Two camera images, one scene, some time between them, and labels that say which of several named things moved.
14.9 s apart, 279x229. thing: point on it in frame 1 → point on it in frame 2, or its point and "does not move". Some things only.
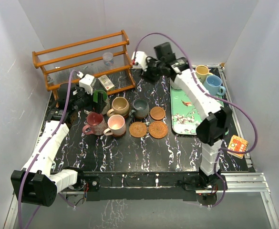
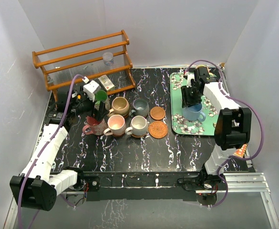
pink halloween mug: (96, 124) does not move
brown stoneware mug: (120, 106) does not move
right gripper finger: (147, 74) → (185, 96)
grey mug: (141, 107) does not move
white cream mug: (178, 84) → (139, 126)
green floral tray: (185, 116) does not move
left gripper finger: (104, 103) → (103, 111)
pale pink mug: (117, 126) does not move
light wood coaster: (157, 113) does not move
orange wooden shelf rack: (103, 59) does not move
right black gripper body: (156, 68) → (193, 90)
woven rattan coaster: (158, 130) does not move
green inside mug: (99, 100) does not move
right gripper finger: (155, 78) → (193, 99)
